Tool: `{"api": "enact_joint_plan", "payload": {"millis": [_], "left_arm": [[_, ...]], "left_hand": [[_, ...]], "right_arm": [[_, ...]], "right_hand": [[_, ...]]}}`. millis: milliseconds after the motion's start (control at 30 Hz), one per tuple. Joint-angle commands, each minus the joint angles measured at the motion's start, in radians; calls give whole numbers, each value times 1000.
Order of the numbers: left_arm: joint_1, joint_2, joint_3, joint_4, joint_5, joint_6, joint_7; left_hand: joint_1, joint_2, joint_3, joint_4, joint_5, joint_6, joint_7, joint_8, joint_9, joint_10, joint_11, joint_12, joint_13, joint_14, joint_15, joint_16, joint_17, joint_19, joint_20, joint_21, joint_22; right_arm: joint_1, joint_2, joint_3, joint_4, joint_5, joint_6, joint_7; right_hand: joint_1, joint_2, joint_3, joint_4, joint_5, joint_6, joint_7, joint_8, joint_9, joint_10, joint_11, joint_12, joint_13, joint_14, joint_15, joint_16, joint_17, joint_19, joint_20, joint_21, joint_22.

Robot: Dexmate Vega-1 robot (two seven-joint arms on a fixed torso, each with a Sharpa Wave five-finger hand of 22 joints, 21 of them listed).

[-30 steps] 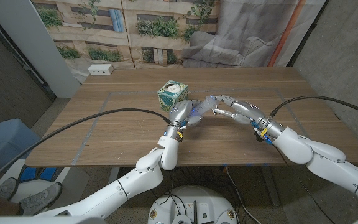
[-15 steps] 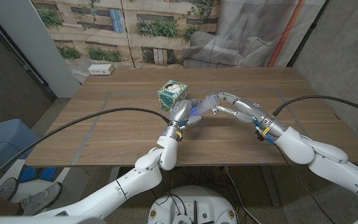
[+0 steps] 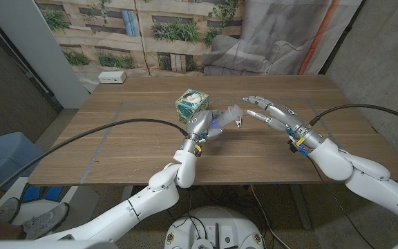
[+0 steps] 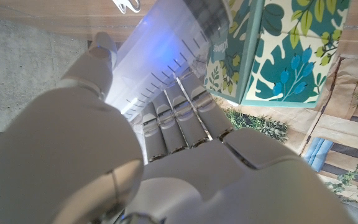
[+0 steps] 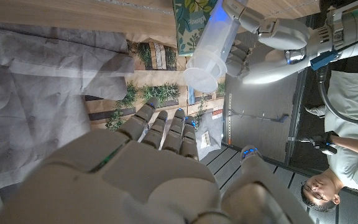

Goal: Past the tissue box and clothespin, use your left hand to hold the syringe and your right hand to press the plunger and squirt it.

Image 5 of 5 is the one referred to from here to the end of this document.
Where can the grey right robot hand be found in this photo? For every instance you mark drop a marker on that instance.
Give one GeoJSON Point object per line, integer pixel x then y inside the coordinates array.
{"type": "Point", "coordinates": [120, 186]}

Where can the teal leaf print tissue box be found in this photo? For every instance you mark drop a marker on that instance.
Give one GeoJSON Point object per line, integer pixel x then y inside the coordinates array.
{"type": "Point", "coordinates": [186, 31]}

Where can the black handheld controller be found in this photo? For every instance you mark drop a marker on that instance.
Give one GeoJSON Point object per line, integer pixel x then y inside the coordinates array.
{"type": "Point", "coordinates": [322, 143]}

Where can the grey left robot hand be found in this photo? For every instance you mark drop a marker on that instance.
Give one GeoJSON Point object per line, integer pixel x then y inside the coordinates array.
{"type": "Point", "coordinates": [284, 34]}

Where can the dark metal lever bar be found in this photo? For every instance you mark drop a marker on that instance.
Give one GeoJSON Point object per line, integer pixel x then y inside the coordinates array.
{"type": "Point", "coordinates": [259, 117]}

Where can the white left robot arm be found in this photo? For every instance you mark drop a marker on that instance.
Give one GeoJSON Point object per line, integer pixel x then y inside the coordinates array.
{"type": "Point", "coordinates": [356, 28]}

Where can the left wrist camera blue mount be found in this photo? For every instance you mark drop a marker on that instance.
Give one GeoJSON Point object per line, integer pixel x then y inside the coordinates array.
{"type": "Point", "coordinates": [323, 59]}

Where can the person in white shirt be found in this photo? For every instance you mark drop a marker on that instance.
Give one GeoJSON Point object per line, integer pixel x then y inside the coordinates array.
{"type": "Point", "coordinates": [353, 161]}

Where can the large clear plastic syringe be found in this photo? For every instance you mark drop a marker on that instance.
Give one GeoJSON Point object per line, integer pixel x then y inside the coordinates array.
{"type": "Point", "coordinates": [210, 46]}

